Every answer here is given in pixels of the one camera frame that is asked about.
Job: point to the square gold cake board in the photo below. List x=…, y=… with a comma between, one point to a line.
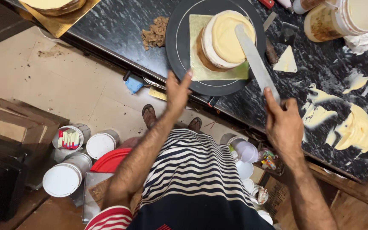
x=198, y=68

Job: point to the large gold cake board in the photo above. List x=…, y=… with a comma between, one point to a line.
x=64, y=24

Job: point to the brown cardboard box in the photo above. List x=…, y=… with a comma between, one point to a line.
x=11, y=121

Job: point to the person's left fingers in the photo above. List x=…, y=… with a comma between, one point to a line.
x=186, y=81

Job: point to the pile of brown cake crumbs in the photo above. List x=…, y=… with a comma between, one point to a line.
x=154, y=33

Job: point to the navy white striped shirt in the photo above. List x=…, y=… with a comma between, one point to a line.
x=193, y=185

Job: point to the round cake with yellow cream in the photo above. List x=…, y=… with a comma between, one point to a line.
x=225, y=41

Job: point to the brown-stained jar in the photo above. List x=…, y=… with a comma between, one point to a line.
x=305, y=4

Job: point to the crumpled white plastic wrap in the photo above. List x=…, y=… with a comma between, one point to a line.
x=364, y=41

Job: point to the white squeeze bottle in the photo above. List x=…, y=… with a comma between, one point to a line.
x=285, y=4

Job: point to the steel plate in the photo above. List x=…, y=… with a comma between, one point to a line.
x=152, y=81

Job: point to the large white-lidded tin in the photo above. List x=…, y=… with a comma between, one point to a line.
x=62, y=179

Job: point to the red round lid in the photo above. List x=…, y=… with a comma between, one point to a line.
x=109, y=161

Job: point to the colourful packets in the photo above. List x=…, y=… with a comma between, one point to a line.
x=268, y=160

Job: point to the tin with red white cards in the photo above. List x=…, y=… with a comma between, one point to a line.
x=70, y=137

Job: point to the flat cream-topped cake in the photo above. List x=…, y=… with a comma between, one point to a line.
x=54, y=7

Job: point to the long steel palette knife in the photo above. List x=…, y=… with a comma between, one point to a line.
x=254, y=57

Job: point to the person's right hand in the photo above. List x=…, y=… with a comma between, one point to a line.
x=284, y=131

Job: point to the long yellow cream smear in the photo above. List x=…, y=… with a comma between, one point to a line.
x=318, y=111

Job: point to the printed cardboard carton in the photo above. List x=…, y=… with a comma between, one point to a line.
x=276, y=195

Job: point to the steel tray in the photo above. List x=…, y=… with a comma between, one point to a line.
x=91, y=188

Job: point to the person's left hand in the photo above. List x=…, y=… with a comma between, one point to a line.
x=176, y=95

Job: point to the small yellow cream smear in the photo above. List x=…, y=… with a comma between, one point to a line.
x=356, y=82

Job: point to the black scraper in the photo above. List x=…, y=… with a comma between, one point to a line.
x=288, y=32

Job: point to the black cake turntable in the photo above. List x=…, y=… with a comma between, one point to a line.
x=179, y=48

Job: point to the brown sandal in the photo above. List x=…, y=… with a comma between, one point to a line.
x=195, y=124
x=149, y=115

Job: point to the blue cloth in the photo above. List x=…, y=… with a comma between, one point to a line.
x=134, y=84

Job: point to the small gold cake board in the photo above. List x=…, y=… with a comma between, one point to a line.
x=157, y=93

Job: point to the small white-lidded tin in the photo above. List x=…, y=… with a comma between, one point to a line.
x=101, y=145

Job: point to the white plastic cream bucket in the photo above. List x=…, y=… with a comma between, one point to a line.
x=337, y=19

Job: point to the white triangular scraper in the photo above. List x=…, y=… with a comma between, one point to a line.
x=287, y=62

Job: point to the tin with lilac cup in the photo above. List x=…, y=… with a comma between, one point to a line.
x=246, y=150

